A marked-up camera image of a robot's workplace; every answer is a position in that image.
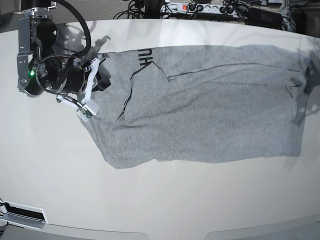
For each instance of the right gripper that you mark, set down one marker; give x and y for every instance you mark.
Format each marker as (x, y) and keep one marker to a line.
(77, 78)

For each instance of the grey t-shirt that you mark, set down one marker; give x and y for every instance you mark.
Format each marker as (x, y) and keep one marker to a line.
(209, 104)

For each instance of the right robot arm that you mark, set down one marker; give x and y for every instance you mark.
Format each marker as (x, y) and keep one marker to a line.
(40, 69)

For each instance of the white power strip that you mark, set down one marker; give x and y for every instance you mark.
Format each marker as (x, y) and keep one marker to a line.
(233, 8)

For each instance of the black power adapter brick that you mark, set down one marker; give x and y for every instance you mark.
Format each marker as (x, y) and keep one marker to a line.
(264, 18)

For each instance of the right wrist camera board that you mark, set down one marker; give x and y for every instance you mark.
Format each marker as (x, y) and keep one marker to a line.
(89, 109)

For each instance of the table cable grommet slot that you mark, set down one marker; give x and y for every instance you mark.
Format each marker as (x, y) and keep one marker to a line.
(22, 215)

